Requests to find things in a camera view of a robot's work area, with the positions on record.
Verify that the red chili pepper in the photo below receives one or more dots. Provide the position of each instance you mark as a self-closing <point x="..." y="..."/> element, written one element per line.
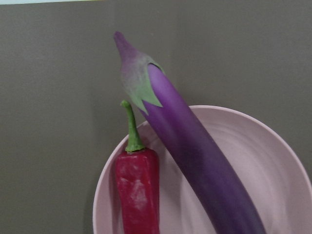
<point x="137" y="178"/>

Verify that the purple eggplant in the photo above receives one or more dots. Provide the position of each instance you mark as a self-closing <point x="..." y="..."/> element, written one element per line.
<point x="210" y="175"/>

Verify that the pink plate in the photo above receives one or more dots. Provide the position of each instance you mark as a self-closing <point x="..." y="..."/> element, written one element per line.
<point x="269" y="169"/>

